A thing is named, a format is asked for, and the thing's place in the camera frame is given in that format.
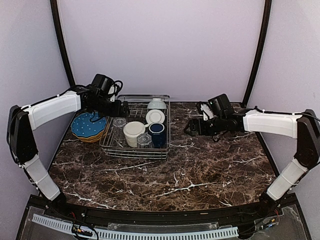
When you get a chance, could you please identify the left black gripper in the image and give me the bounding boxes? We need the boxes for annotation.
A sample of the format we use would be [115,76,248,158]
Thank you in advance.
[89,95,130,118]

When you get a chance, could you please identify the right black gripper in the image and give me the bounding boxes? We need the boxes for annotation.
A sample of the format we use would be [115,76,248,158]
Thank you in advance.
[184,114,226,137]

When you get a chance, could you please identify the clear glass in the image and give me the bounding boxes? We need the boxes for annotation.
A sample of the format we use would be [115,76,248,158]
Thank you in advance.
[137,132,154,149]
[112,117,127,143]

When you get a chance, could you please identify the wire metal dish rack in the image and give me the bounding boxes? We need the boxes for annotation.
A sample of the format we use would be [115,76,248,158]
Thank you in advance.
[99,94,171,160]

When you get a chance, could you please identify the dark blue mug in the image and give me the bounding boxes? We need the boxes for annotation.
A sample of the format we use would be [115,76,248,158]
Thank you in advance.
[148,122,167,148]

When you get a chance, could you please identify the blue dotted plate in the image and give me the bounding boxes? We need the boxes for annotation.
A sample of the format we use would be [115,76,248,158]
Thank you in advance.
[71,112,107,138]

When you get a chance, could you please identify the yellow dotted scalloped plate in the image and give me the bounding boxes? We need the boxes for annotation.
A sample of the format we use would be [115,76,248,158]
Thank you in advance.
[71,119,107,143]

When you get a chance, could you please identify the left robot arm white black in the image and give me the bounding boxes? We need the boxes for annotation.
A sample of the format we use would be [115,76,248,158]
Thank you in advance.
[6,84,130,218]

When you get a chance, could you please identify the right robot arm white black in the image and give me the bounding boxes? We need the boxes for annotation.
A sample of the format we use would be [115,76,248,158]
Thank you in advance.
[183,108,320,217]

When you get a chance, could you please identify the cream ribbed cup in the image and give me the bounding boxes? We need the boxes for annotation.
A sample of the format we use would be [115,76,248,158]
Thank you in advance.
[123,121,146,148]

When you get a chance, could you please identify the white saucer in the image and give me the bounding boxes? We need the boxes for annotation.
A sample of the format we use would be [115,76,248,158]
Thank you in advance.
[145,109,166,124]

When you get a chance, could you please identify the pale green bowl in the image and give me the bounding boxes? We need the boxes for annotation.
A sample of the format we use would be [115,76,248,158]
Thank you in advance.
[147,98,167,110]

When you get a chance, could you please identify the white right gripper bracket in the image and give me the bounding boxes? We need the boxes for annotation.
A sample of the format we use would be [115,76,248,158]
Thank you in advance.
[199,102,215,121]

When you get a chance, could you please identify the white gripper bracket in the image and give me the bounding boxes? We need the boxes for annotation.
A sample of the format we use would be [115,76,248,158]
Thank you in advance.
[108,86,117,102]
[199,102,215,121]

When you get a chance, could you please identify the white left gripper bracket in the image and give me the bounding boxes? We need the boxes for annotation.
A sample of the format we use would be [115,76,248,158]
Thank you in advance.
[108,86,117,102]

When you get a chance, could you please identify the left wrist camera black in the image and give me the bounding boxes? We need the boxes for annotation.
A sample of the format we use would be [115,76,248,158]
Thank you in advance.
[90,73,123,98]

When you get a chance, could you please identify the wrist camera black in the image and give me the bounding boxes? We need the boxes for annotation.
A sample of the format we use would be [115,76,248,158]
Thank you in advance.
[208,93,235,119]
[90,73,123,98]

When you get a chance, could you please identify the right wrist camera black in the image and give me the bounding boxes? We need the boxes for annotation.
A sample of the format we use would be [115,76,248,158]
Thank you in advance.
[208,93,235,119]

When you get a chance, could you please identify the right black frame post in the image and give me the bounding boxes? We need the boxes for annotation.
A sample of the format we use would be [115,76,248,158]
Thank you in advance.
[242,0,272,107]

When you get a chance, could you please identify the black frame post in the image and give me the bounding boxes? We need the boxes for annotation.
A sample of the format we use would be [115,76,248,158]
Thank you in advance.
[49,0,76,87]
[242,0,272,107]

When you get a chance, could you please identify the black front rail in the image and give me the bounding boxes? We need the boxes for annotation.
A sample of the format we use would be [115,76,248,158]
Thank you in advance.
[27,194,298,226]

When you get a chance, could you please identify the white slotted cable duct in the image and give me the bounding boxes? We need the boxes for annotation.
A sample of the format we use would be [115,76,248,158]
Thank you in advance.
[32,214,239,240]

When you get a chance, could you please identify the left black frame post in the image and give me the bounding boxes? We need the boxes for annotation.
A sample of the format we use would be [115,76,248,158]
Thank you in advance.
[49,0,76,87]

